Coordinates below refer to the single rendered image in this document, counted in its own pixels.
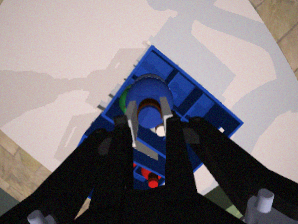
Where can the blue crate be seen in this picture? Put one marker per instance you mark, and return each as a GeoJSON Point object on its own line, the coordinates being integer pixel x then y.
{"type": "Point", "coordinates": [143, 156]}
{"type": "Point", "coordinates": [185, 94]}

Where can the white bottle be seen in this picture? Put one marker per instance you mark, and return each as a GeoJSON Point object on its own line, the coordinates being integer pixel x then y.
{"type": "Point", "coordinates": [159, 130]}

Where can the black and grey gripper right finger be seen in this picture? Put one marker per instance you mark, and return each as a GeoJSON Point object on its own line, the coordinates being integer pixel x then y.
{"type": "Point", "coordinates": [259, 194]}

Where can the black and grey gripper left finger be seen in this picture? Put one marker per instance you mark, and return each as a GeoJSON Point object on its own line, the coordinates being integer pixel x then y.
{"type": "Point", "coordinates": [64, 192]}

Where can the green bottle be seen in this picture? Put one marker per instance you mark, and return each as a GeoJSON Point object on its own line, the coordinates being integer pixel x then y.
{"type": "Point", "coordinates": [122, 99]}

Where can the blue bottle with grey label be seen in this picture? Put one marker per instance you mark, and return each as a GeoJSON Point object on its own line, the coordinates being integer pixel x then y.
{"type": "Point", "coordinates": [147, 90]}

